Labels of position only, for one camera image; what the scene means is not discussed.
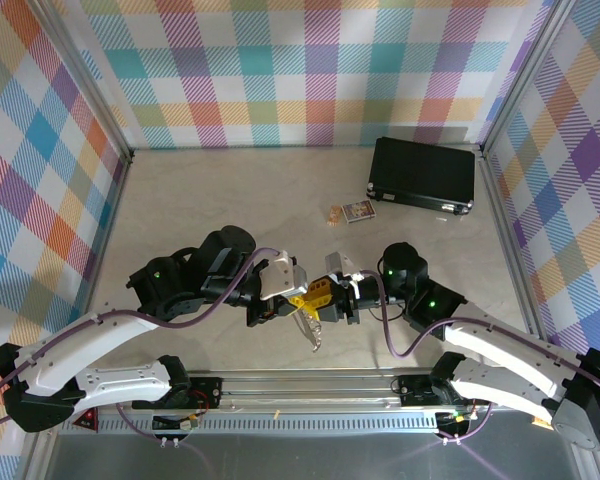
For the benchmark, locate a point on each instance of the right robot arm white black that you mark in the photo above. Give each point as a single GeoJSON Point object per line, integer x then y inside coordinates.
{"type": "Point", "coordinates": [505, 385]}

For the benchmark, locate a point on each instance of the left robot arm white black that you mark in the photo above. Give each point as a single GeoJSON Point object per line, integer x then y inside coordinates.
{"type": "Point", "coordinates": [105, 380]}

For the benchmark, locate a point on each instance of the purple playing card box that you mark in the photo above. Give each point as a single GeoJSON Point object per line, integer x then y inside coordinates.
{"type": "Point", "coordinates": [359, 212]}

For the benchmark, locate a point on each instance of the small orange packet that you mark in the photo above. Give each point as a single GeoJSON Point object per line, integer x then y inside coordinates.
{"type": "Point", "coordinates": [334, 216]}

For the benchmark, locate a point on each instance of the black hard case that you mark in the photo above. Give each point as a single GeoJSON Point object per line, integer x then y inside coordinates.
{"type": "Point", "coordinates": [420, 170]}

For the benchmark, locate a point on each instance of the grey metal sheet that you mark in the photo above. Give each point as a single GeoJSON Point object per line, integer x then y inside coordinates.
{"type": "Point", "coordinates": [305, 457]}

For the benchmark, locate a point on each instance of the black connector hub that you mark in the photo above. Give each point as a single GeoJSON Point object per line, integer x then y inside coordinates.
{"type": "Point", "coordinates": [172, 424]}
{"type": "Point", "coordinates": [452, 422]}

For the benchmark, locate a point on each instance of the orange paper tag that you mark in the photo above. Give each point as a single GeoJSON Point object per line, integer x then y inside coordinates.
{"type": "Point", "coordinates": [540, 424]}

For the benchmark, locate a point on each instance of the red triangle sticker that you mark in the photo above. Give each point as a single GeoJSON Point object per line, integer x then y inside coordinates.
{"type": "Point", "coordinates": [87, 422]}

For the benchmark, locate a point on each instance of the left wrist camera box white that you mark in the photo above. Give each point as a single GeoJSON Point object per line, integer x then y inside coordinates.
{"type": "Point", "coordinates": [280, 275]}

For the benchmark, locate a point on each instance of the aluminium mounting rail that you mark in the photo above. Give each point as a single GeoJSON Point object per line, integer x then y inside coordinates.
{"type": "Point", "coordinates": [305, 390]}

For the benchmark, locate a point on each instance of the aluminium side rail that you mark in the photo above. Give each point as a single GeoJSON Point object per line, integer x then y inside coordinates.
{"type": "Point", "coordinates": [510, 225]}
{"type": "Point", "coordinates": [105, 250]}

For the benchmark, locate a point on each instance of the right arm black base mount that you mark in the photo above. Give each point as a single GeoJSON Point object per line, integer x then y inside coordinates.
{"type": "Point", "coordinates": [415, 390]}

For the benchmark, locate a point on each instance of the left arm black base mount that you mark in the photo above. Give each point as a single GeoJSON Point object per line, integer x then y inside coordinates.
{"type": "Point", "coordinates": [205, 390]}

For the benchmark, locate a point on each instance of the aluminium frame post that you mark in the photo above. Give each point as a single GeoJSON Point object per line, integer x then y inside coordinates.
{"type": "Point", "coordinates": [525, 75]}
{"type": "Point", "coordinates": [86, 75]}

